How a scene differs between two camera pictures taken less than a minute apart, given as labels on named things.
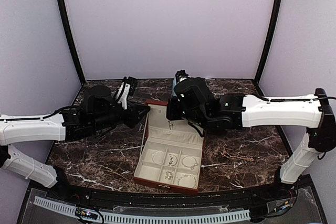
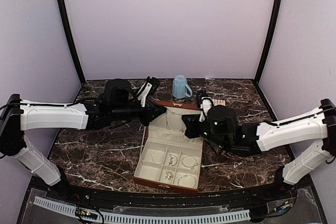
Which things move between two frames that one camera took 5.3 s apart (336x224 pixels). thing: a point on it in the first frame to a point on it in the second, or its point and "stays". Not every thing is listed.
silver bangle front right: (187, 174) stays
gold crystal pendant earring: (169, 175) stays
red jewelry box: (171, 151) stays
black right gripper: (171, 113) to (190, 125)
